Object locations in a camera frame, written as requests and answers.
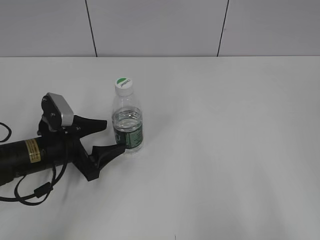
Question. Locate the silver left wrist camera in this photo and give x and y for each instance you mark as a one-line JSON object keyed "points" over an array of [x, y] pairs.
{"points": [[56, 112]]}

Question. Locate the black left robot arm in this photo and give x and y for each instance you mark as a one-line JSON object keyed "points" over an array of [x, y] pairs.
{"points": [[20, 158]]}

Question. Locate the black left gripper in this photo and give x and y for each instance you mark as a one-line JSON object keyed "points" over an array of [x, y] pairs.
{"points": [[64, 146]]}

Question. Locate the clear plastic water bottle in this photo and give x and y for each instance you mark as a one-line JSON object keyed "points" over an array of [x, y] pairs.
{"points": [[127, 122]]}

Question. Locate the white green bottle cap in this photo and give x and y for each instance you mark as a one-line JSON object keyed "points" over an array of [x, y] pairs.
{"points": [[123, 87]]}

